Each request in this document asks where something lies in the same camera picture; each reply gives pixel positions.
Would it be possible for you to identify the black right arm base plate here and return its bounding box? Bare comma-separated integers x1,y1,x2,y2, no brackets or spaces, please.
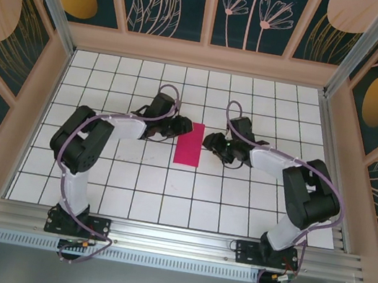
232,235,302,274

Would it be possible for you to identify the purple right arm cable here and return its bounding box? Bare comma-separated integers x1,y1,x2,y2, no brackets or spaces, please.
195,99,363,283

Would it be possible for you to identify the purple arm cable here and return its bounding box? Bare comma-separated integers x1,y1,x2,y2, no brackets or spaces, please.
40,67,185,279
195,99,363,283

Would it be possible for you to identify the pink square paper sheet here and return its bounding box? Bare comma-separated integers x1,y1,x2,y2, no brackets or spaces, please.
172,120,206,169

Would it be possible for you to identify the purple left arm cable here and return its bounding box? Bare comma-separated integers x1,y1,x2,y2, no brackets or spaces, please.
40,67,185,279

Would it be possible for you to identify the aluminium side rail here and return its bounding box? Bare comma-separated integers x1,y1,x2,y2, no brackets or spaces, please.
293,91,374,255

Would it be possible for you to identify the aluminium mounting rail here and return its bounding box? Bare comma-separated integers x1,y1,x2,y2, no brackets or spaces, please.
0,191,372,283

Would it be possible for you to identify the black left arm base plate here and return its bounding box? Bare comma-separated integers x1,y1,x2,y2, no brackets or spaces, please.
43,206,113,244

